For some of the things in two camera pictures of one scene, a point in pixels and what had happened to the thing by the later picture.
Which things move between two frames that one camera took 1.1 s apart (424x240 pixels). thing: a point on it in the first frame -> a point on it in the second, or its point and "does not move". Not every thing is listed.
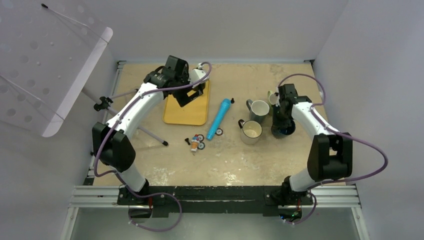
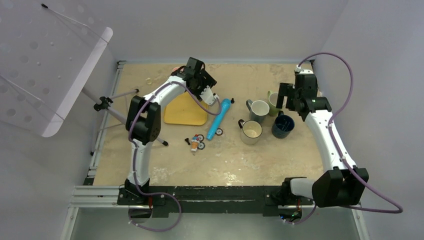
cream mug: (251, 131) does not move
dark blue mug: (281, 132) does not move
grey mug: (259, 110) does not move
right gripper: (275, 121) -> (287, 90)
